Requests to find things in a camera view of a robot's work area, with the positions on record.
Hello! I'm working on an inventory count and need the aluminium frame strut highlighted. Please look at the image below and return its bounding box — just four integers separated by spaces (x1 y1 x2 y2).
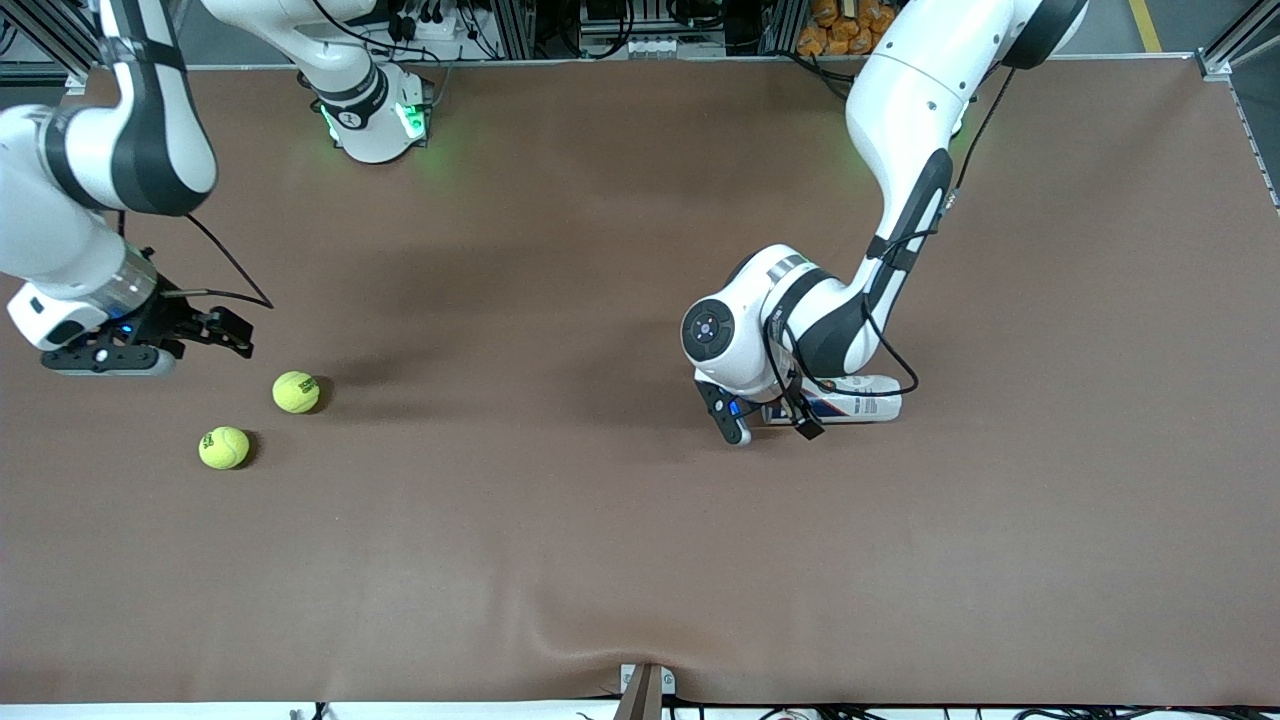
0 0 111 86
1195 5 1280 81

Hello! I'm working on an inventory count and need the aluminium frame post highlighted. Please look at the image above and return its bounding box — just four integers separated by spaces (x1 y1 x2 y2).
488 0 536 59
760 0 806 56

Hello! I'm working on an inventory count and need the yellow-green tennis ball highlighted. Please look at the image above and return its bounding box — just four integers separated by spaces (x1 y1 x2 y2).
272 371 322 415
198 426 251 471

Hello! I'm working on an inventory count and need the clear tennis ball can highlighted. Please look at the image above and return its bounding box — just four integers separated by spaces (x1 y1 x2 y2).
760 375 903 426

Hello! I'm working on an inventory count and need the black electronics unit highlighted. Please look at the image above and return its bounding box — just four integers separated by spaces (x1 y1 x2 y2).
580 0 681 37

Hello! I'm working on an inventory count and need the aluminium side rail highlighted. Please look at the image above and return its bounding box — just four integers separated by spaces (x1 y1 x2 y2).
1228 75 1280 213

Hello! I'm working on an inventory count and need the brown table mat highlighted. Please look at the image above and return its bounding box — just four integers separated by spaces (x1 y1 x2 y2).
0 55 1280 706

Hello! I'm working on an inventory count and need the orange packets pile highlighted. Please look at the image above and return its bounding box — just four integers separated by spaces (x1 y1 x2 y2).
797 0 873 58

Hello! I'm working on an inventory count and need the black cable along table edge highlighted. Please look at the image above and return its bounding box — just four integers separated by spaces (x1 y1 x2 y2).
665 700 1280 720

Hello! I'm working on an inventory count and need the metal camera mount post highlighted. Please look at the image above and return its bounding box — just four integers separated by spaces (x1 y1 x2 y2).
612 662 677 720

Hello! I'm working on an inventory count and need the white power strip with plugs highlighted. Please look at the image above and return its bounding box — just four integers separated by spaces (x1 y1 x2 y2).
385 0 471 46

